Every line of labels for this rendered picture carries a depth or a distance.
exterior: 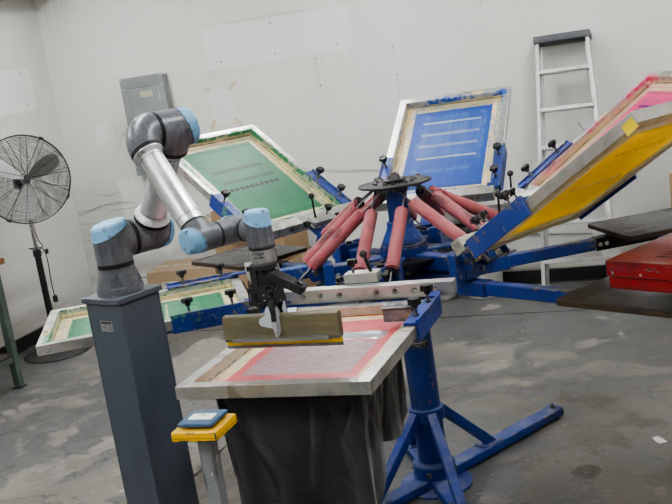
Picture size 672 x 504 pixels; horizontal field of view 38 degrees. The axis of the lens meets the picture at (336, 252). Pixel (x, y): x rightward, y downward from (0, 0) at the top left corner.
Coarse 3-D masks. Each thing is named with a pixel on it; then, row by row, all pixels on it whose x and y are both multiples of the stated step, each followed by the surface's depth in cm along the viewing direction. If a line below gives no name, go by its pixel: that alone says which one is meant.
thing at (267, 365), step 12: (276, 348) 313; (288, 348) 311; (300, 348) 309; (312, 348) 307; (252, 360) 304; (264, 360) 302; (276, 360) 300; (288, 360) 298; (300, 360) 297; (240, 372) 294; (252, 372) 292; (264, 372) 290; (276, 372) 289; (288, 372) 287
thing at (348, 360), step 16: (368, 320) 330; (384, 336) 308; (320, 352) 302; (336, 352) 299; (352, 352) 297; (368, 352) 294; (304, 368) 288; (320, 368) 286; (336, 368) 284; (352, 368) 282
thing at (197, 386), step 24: (360, 312) 336; (408, 336) 294; (216, 360) 298; (384, 360) 273; (192, 384) 278; (216, 384) 274; (240, 384) 271; (264, 384) 268; (288, 384) 266; (312, 384) 263; (336, 384) 261; (360, 384) 259
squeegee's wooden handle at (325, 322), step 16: (224, 320) 283; (240, 320) 282; (256, 320) 280; (288, 320) 277; (304, 320) 275; (320, 320) 273; (336, 320) 272; (240, 336) 283; (256, 336) 281; (272, 336) 279; (288, 336) 278; (336, 336) 273
